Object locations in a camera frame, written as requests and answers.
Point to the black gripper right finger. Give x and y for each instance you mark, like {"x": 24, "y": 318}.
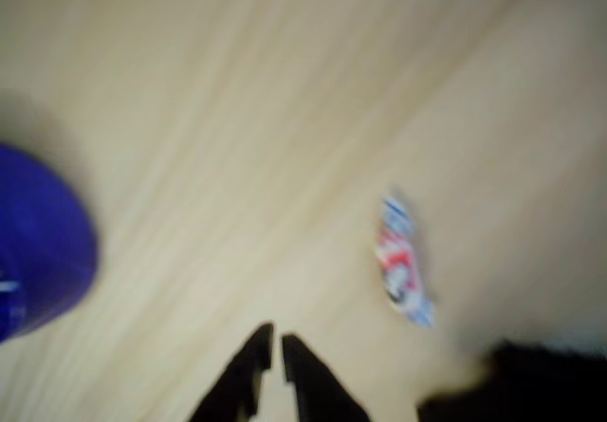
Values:
{"x": 318, "y": 389}

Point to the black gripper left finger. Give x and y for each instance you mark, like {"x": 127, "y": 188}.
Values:
{"x": 242, "y": 374}

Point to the red white blue candy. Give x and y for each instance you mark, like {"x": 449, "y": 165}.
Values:
{"x": 400, "y": 261}

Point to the purple plastic bowl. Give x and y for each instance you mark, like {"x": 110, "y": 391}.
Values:
{"x": 38, "y": 242}

